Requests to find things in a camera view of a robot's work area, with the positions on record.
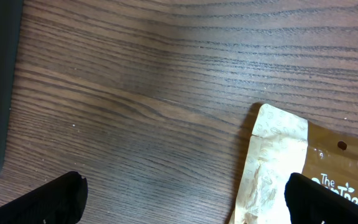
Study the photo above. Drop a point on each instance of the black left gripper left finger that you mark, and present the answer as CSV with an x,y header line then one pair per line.
x,y
61,201

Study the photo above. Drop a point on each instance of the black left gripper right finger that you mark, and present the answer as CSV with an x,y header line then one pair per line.
x,y
311,203

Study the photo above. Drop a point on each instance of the brown snack pouch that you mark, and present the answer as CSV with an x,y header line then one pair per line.
x,y
281,144

